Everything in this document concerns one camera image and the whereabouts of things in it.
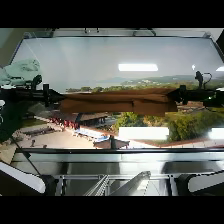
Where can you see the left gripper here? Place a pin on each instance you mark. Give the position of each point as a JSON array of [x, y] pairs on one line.
[[51, 96]]

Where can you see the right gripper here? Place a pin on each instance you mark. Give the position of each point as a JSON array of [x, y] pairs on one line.
[[178, 94]]

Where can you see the brown shirt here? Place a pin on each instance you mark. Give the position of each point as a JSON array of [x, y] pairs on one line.
[[133, 100]]

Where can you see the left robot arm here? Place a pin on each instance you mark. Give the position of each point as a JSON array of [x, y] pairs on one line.
[[20, 180]]

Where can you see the pale green garment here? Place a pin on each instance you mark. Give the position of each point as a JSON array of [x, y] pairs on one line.
[[20, 71]]

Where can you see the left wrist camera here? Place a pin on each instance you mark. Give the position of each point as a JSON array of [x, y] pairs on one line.
[[36, 81]]

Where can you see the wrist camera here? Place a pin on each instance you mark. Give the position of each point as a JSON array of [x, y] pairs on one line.
[[36, 81], [200, 79]]

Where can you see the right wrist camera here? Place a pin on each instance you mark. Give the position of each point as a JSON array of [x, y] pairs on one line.
[[200, 79]]

